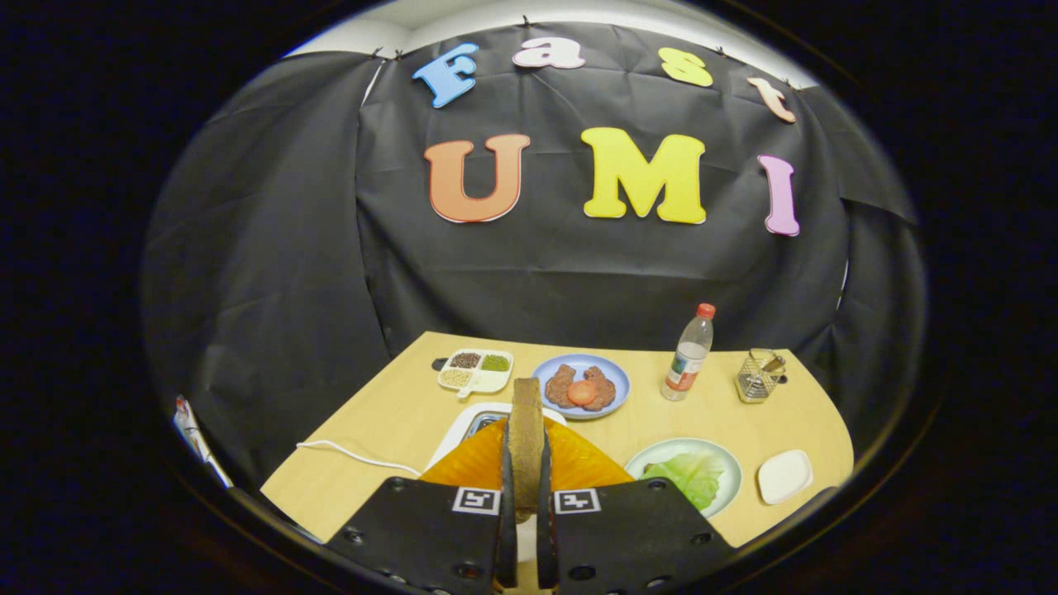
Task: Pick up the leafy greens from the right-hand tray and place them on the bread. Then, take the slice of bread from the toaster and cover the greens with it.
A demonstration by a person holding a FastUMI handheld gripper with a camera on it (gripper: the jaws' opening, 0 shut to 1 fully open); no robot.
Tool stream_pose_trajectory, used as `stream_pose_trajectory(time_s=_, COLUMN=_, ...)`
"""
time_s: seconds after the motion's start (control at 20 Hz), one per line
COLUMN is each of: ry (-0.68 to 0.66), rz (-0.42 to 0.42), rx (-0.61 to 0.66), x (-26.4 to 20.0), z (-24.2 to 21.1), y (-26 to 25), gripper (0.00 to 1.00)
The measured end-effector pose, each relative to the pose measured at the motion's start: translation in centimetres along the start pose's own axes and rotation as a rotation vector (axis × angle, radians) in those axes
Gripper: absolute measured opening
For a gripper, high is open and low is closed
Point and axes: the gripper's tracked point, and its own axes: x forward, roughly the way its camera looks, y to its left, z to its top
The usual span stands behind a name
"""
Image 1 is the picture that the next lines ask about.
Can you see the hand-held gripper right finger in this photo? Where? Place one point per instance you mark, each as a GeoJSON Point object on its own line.
{"type": "Point", "coordinates": [545, 545]}

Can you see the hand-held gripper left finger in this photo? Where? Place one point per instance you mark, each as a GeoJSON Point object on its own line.
{"type": "Point", "coordinates": [506, 545]}

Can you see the dark brown bread slice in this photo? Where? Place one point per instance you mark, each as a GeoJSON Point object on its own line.
{"type": "Point", "coordinates": [526, 438]}

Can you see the green lettuce leaf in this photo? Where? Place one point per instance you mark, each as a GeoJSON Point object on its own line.
{"type": "Point", "coordinates": [690, 479]}

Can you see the white toaster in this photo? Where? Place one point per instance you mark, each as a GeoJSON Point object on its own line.
{"type": "Point", "coordinates": [455, 434]}

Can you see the pale green round plate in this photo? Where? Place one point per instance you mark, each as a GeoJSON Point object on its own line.
{"type": "Point", "coordinates": [661, 450]}

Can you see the red tomato slice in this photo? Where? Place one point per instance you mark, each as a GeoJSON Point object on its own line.
{"type": "Point", "coordinates": [582, 392]}

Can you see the brown meat patty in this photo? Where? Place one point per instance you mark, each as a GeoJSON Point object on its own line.
{"type": "Point", "coordinates": [559, 384]}
{"type": "Point", "coordinates": [605, 388]}

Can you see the white divided seasoning dish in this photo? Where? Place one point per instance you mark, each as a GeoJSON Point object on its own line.
{"type": "Point", "coordinates": [483, 382]}

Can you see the blue round plate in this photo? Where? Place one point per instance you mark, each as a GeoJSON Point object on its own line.
{"type": "Point", "coordinates": [616, 380]}

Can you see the clear plastic water bottle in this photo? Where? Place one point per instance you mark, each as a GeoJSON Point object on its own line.
{"type": "Point", "coordinates": [686, 364]}

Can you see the small white dish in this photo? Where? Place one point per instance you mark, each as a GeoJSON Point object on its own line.
{"type": "Point", "coordinates": [785, 477]}

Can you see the brown wooden chopstick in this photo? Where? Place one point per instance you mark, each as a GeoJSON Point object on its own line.
{"type": "Point", "coordinates": [774, 363]}

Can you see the white and red object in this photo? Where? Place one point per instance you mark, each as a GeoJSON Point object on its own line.
{"type": "Point", "coordinates": [194, 436]}

